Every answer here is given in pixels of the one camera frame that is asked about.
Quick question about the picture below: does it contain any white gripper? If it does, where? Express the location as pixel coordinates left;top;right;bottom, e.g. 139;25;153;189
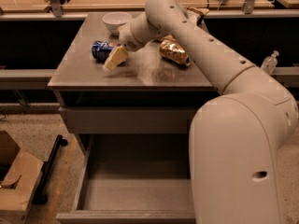
103;23;141;72

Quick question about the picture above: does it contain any blue pepsi can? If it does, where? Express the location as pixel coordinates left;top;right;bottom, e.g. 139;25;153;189
92;41;119;62

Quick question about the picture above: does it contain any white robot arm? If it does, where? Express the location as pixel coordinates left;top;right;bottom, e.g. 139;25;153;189
104;0;298;224

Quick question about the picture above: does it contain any grey drawer cabinet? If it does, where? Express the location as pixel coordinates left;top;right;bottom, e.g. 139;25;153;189
48;12;218;150

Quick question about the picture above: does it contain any closed grey top drawer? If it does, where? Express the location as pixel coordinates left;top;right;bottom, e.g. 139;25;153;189
59;107;195;134

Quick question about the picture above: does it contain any open grey middle drawer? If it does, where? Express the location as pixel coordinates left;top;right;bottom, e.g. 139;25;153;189
56;134;195;224

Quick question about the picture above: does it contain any white ceramic bowl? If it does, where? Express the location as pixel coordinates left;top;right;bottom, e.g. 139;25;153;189
103;12;132;35

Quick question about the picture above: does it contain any brown chip bag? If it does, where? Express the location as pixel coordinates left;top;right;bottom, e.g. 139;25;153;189
145;4;208;41

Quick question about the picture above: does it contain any brown cardboard box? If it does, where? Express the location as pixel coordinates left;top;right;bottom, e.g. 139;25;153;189
0;131;43;224

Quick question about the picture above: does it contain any clear sanitizer bottle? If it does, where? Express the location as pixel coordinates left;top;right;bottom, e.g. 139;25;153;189
261;50;279;75

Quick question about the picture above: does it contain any black metal bar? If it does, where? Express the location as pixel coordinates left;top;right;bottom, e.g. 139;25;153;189
32;134;68;204

